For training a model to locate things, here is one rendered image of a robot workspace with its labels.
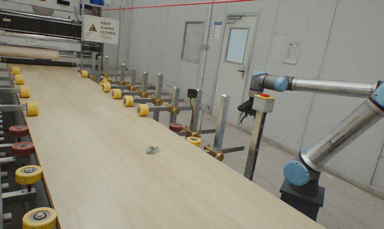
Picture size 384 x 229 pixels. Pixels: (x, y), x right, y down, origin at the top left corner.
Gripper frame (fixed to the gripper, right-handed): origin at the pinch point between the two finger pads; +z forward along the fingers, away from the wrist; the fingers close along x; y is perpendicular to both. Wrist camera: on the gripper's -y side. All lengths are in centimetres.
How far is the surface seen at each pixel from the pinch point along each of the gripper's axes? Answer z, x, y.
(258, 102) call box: -25, -36, -31
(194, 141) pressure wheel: 3.1, -9.2, -46.4
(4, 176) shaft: 13, -4, -131
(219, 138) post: 2.2, -11.2, -30.6
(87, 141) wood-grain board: 4, 2, -99
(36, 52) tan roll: -14, 265, -111
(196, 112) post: -6.1, 13.7, -32.4
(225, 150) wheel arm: 12.5, -6.2, -20.5
